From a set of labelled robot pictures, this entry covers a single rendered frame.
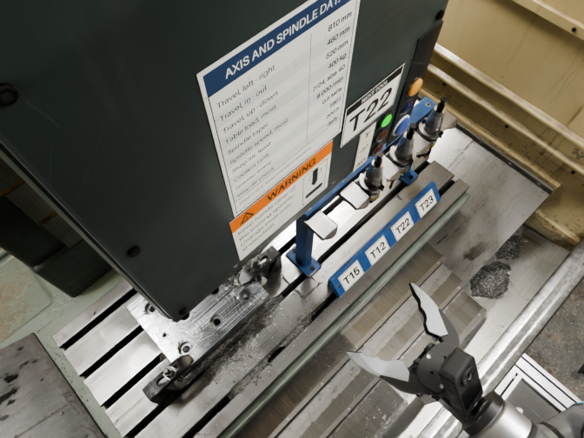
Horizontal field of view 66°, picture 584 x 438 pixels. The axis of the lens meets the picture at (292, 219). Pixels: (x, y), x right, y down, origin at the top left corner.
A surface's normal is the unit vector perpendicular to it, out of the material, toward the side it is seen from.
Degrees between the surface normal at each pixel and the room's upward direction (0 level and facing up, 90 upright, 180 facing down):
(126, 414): 0
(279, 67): 90
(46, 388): 24
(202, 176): 90
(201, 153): 90
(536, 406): 0
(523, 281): 17
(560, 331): 0
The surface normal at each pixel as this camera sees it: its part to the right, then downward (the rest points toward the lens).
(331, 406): -0.10, -0.36
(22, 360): 0.29, -0.67
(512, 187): -0.30, -0.15
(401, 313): 0.09, -0.53
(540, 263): -0.21, -0.62
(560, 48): -0.72, 0.62
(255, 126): 0.69, 0.64
